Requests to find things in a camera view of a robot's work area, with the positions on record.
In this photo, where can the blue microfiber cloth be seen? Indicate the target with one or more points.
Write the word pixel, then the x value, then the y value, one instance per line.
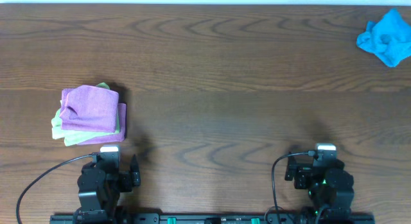
pixel 388 39

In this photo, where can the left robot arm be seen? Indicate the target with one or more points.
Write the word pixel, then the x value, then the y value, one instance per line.
pixel 100 186

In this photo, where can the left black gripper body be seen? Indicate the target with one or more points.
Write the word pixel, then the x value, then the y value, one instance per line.
pixel 133 174

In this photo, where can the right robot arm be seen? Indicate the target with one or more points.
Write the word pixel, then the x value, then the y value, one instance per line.
pixel 329 186

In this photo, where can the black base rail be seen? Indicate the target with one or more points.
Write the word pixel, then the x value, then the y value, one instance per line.
pixel 153 218

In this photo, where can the top purple folded cloth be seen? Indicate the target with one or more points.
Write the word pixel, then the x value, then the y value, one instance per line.
pixel 89 109

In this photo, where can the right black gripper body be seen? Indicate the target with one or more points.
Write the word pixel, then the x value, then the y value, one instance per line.
pixel 302 175

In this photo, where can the green folded cloth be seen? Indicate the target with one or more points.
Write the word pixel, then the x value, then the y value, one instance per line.
pixel 71 137

